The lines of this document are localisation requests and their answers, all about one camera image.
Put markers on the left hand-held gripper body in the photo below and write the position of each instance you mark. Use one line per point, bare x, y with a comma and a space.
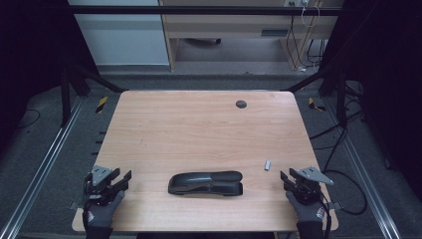
101, 175

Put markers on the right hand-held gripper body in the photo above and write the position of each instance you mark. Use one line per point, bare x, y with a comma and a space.
310, 181

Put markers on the silver staple strip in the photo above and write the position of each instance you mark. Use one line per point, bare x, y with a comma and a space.
267, 165

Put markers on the black stapler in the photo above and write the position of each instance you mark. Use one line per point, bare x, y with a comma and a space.
205, 183

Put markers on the person's right hand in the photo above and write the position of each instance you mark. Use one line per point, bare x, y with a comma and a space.
308, 212

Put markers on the person's left hand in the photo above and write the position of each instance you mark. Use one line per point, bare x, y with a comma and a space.
103, 214

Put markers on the yellow black floor tape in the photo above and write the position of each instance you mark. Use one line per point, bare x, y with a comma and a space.
315, 105
102, 104

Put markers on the white cabinet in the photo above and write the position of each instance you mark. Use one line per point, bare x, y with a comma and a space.
122, 36

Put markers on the grey table edge bracket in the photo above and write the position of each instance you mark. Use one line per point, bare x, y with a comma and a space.
74, 205
335, 205

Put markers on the aluminium floor rail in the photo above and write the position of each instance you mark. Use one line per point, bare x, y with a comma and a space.
40, 172
361, 172

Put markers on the black frame strut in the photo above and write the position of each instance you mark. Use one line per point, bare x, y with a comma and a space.
96, 78
331, 79

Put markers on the black horizontal frame bar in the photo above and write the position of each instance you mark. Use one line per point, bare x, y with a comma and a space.
199, 10

